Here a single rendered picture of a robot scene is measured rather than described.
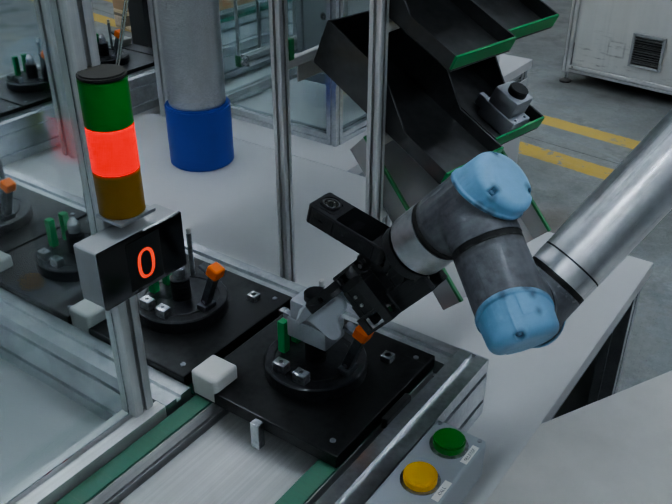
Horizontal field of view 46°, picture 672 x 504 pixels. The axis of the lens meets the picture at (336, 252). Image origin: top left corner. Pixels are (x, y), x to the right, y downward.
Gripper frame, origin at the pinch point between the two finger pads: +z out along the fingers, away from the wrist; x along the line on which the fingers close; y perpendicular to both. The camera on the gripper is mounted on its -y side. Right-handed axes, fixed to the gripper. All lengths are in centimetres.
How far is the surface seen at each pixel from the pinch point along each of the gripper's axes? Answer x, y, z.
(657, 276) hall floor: 218, 73, 79
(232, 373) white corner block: -8.8, 0.7, 11.4
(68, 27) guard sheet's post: -20.6, -35.4, -20.3
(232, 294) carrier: 6.9, -9.1, 21.7
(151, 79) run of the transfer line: 79, -79, 87
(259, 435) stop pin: -13.1, 9.0, 8.4
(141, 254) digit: -19.5, -15.8, -5.0
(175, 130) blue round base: 52, -53, 61
